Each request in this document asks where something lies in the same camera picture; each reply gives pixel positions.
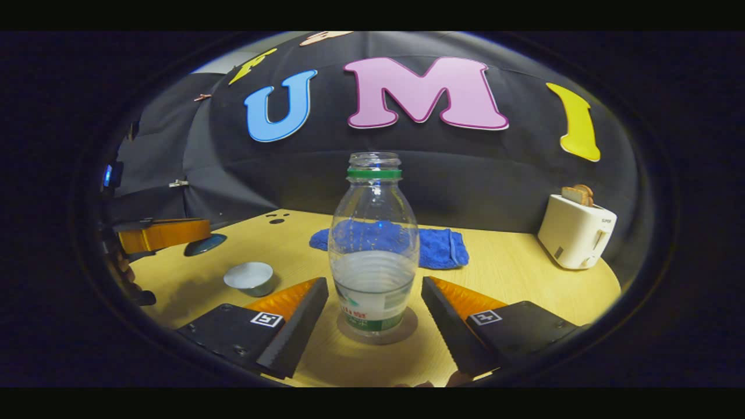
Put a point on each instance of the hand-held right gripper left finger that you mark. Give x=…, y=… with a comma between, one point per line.
x=297, y=331

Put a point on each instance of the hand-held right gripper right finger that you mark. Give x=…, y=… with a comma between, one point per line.
x=447, y=331

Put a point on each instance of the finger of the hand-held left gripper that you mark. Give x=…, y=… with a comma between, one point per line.
x=166, y=234

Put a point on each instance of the round tan coaster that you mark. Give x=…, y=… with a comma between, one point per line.
x=407, y=329

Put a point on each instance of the teal teacup white inside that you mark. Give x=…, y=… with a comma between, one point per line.
x=249, y=277

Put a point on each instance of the clear plastic water bottle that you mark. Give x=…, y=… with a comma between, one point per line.
x=373, y=256

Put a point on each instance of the silver clip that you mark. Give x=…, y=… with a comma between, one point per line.
x=178, y=183

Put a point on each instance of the blue towel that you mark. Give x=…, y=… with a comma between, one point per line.
x=445, y=247

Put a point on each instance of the copper clip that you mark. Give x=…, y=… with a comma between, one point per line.
x=202, y=97

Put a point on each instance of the black backdrop cloth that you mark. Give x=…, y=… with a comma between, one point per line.
x=465, y=174

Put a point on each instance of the white toaster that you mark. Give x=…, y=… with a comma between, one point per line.
x=573, y=235

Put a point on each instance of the toast bread slice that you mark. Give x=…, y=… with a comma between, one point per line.
x=573, y=195
x=585, y=191

